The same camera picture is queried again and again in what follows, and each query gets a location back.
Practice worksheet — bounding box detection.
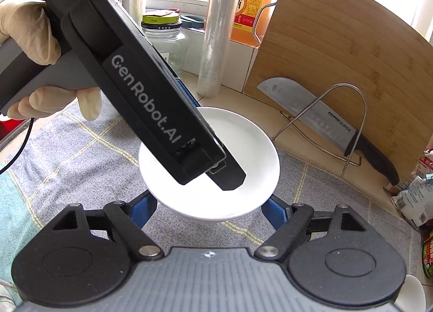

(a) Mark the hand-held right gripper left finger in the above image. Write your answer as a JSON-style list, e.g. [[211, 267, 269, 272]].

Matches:
[[51, 190, 165, 262]]

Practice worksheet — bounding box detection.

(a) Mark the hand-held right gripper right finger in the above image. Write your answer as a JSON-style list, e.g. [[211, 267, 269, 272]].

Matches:
[[254, 196, 369, 260]]

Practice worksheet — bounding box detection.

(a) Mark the white bowl with pink flowers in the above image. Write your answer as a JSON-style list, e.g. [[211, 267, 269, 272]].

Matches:
[[138, 107, 281, 223]]

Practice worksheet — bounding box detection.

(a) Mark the red plastic basin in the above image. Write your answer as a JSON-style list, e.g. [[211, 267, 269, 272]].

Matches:
[[0, 119, 29, 140]]

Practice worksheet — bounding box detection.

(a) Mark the red and white bag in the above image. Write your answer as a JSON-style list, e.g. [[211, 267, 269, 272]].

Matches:
[[418, 155, 433, 177]]

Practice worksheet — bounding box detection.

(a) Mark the orange cooking oil bottle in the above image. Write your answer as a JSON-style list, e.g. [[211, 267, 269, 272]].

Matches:
[[231, 0, 281, 45]]

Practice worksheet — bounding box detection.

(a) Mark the bamboo cutting board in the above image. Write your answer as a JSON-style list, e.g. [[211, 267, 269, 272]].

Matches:
[[244, 0, 433, 184]]

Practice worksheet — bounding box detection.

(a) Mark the dark teal container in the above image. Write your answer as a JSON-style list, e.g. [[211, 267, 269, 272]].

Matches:
[[179, 13, 207, 30]]

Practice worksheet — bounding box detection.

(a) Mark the tall plastic wrap roll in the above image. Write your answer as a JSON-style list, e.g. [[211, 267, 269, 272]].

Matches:
[[197, 0, 249, 98]]

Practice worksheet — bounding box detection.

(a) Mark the green lidded sauce jar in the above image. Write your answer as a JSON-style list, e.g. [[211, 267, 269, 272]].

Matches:
[[421, 238, 433, 280]]

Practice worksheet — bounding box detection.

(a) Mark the glass jar with green lid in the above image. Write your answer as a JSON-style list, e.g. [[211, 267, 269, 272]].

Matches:
[[141, 9, 189, 78]]

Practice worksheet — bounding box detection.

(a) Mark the grey teal checked dish towel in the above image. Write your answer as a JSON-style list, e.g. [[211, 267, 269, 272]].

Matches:
[[0, 96, 423, 302]]

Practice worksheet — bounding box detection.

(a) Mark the white and blue bag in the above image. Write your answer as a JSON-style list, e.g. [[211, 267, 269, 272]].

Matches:
[[391, 173, 433, 228]]

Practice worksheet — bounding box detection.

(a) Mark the metal wire rack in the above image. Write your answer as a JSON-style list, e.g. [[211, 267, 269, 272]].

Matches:
[[271, 84, 369, 179]]

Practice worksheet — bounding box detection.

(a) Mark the black handled kitchen knife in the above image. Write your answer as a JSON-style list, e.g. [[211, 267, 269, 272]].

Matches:
[[256, 77, 400, 187]]

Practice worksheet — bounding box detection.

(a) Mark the black cable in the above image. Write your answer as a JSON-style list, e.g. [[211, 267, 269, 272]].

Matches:
[[0, 117, 34, 175]]

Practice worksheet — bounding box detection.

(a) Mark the person's left hand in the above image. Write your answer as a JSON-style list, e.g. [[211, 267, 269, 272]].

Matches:
[[0, 0, 102, 121]]

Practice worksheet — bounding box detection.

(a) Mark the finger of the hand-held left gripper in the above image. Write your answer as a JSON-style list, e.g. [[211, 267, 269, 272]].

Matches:
[[173, 78, 225, 152], [206, 154, 247, 192]]

